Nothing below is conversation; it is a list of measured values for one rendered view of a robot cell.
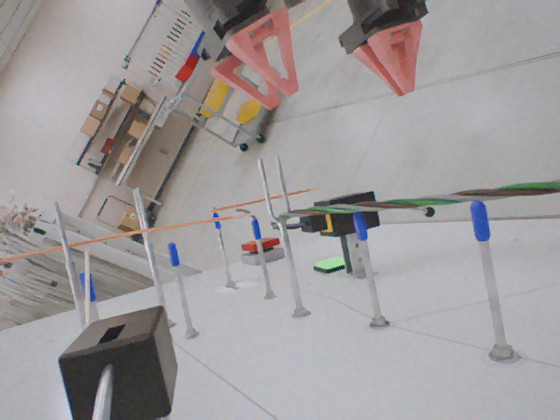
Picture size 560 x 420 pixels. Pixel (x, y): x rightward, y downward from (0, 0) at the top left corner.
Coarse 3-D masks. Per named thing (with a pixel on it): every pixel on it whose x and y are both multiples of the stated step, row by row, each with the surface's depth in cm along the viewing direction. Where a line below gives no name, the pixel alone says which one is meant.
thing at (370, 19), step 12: (348, 0) 48; (360, 0) 46; (372, 0) 46; (384, 0) 43; (396, 0) 43; (420, 0) 44; (360, 12) 47; (372, 12) 44; (384, 12) 43; (372, 24) 47; (384, 24) 48
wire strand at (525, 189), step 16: (464, 192) 22; (480, 192) 21; (496, 192) 20; (512, 192) 20; (528, 192) 19; (544, 192) 19; (320, 208) 31; (336, 208) 30; (352, 208) 28; (368, 208) 27; (384, 208) 27; (400, 208) 25
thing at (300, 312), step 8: (280, 160) 36; (264, 168) 35; (280, 168) 35; (264, 176) 35; (280, 176) 35; (264, 184) 35; (288, 208) 36; (272, 216) 35; (280, 224) 35; (288, 240) 35; (288, 248) 35; (288, 256) 35; (288, 264) 36; (296, 280) 36; (296, 288) 36; (296, 296) 36; (296, 304) 36; (296, 312) 36; (304, 312) 36
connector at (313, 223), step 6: (306, 216) 44; (312, 216) 43; (318, 216) 43; (324, 216) 43; (330, 216) 44; (306, 222) 43; (312, 222) 43; (318, 222) 43; (324, 222) 44; (306, 228) 44; (312, 228) 43; (318, 228) 43; (324, 228) 43
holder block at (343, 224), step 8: (360, 192) 47; (368, 192) 45; (320, 200) 47; (328, 200) 43; (336, 200) 43; (344, 200) 44; (352, 200) 44; (360, 200) 44; (368, 200) 45; (336, 216) 43; (344, 216) 44; (352, 216) 44; (368, 216) 45; (376, 216) 45; (336, 224) 43; (344, 224) 44; (352, 224) 44; (368, 224) 45; (376, 224) 45; (320, 232) 47; (328, 232) 45; (336, 232) 43; (344, 232) 44; (352, 232) 44
